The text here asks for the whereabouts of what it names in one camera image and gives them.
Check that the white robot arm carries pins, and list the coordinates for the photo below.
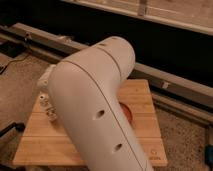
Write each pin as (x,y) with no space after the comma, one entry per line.
(82,91)

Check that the orange bowl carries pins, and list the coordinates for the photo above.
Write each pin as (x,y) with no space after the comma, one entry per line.
(127,112)

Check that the small white bottle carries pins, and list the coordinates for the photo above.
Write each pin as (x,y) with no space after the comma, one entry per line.
(47,107)

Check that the blue object right edge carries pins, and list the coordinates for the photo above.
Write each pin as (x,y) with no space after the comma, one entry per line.
(209,156)

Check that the metal rail beam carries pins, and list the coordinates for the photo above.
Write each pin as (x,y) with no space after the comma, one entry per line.
(117,50)

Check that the black handle left edge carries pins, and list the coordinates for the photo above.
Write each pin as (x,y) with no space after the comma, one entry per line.
(20,127)

